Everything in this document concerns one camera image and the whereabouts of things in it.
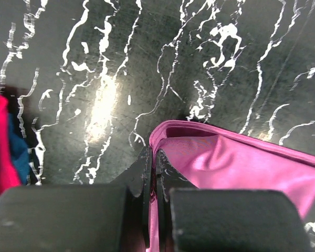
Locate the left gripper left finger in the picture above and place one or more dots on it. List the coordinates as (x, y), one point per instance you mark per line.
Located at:
(97, 217)

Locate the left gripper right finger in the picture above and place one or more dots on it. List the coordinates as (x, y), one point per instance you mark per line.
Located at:
(190, 219)

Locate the purple satin napkin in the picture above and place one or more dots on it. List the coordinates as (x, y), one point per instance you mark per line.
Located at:
(214, 158)

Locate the red folded cloth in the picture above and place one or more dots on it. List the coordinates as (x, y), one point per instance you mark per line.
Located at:
(8, 173)

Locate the dark blue folded cloth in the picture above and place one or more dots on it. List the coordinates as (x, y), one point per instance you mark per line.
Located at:
(19, 152)

